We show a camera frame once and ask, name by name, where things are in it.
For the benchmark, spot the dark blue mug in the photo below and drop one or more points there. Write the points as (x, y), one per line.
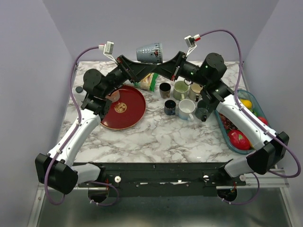
(170, 107)

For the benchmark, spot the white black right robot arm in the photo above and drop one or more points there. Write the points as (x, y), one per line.
(269, 145)

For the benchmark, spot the dark grey mug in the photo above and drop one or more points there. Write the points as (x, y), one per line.
(203, 110)

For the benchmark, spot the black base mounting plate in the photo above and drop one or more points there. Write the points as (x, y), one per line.
(166, 179)

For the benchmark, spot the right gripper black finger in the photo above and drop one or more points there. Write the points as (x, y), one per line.
(168, 72)
(174, 62)

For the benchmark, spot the light blue white mug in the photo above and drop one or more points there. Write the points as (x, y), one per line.
(186, 110)

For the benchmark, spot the white bottle grey cap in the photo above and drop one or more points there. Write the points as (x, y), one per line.
(78, 89)

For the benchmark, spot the yellow toy lemon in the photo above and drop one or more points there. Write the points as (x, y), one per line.
(246, 103)

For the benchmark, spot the dark toy grapes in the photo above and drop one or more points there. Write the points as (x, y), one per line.
(228, 125)

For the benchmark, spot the grey blue mug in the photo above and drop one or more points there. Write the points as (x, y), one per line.
(151, 53)

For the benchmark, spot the pink upside-down mug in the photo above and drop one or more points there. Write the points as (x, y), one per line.
(114, 96)

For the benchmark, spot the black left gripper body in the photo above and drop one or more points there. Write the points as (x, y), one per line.
(117, 77)

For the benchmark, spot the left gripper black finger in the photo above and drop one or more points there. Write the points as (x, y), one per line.
(133, 66)
(141, 71)

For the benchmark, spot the light green mug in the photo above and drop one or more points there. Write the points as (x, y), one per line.
(180, 90)

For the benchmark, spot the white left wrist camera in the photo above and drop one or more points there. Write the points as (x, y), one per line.
(107, 49)

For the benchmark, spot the cream mug with black rim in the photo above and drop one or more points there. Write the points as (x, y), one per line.
(194, 92)

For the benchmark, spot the green chips bag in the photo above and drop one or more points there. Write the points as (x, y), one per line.
(147, 83)

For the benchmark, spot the red toy dragon fruit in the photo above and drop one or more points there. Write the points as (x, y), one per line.
(238, 140)

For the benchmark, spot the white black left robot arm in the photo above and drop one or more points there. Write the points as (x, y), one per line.
(54, 169)

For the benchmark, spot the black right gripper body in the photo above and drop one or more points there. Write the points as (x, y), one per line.
(191, 72)

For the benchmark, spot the red toy apple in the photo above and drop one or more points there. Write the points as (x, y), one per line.
(264, 120)

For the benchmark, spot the brown striped mug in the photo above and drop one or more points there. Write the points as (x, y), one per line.
(165, 90)

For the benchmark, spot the red round tray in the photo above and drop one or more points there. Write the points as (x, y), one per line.
(127, 111)

